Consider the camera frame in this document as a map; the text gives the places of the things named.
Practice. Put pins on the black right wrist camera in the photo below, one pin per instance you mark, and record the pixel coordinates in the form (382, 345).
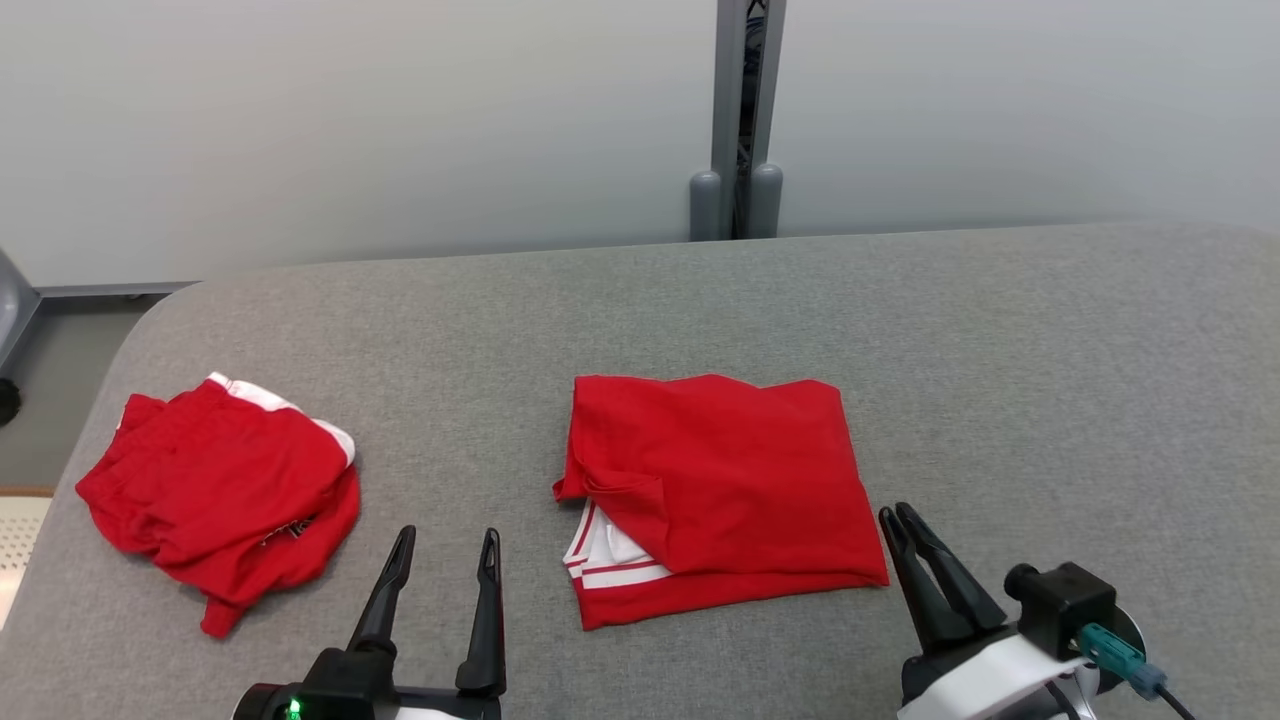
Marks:
(1060, 605)

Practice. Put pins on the grey post with black caster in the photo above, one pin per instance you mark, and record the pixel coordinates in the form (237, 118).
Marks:
(12, 310)

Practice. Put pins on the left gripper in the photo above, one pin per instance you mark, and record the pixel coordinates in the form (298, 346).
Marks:
(440, 705)

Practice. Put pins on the grey partition base rail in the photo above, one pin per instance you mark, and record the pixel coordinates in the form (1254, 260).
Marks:
(110, 290)

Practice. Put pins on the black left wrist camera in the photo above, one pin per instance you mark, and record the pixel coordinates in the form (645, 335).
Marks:
(340, 685)

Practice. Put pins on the cream perforated laundry basket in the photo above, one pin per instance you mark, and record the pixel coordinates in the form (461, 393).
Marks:
(18, 540)

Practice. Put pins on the red shorts with white panel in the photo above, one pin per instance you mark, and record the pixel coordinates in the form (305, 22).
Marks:
(220, 480)

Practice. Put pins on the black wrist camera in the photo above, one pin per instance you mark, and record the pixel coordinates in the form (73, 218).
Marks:
(1060, 605)
(340, 685)

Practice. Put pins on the grey partition post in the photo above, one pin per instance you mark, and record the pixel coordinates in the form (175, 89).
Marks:
(727, 100)

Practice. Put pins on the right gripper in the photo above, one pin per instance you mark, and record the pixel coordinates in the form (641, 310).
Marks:
(975, 680)

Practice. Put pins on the red jersey with white trim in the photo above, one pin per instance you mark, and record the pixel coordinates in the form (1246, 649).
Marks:
(730, 470)

